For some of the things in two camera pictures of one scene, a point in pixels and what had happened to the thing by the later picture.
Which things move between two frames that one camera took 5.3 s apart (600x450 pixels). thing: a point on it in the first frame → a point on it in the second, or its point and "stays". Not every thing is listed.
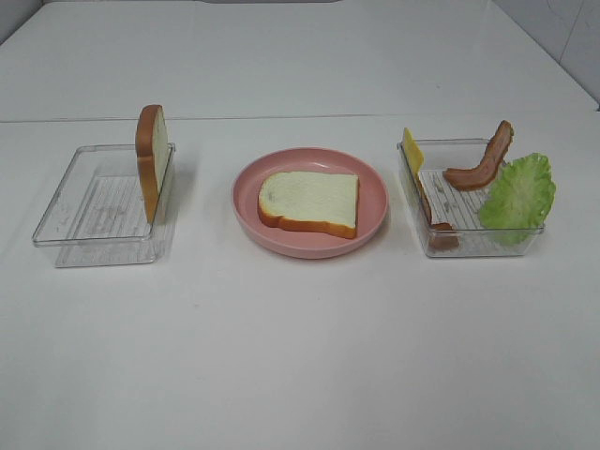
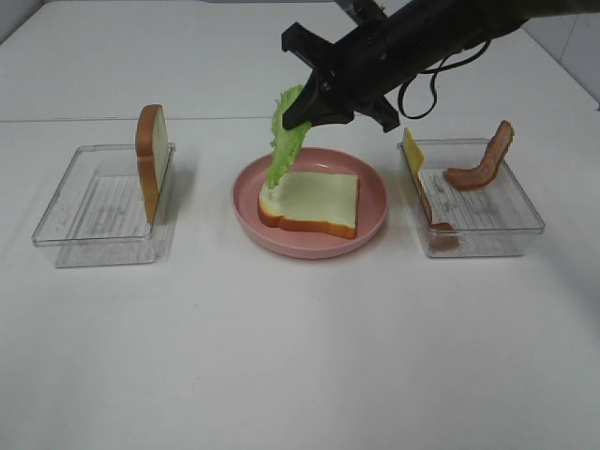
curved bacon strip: [475, 178] stays
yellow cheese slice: [412, 152] stays
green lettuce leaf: [516, 208] → [286, 143]
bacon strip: [442, 235] stays
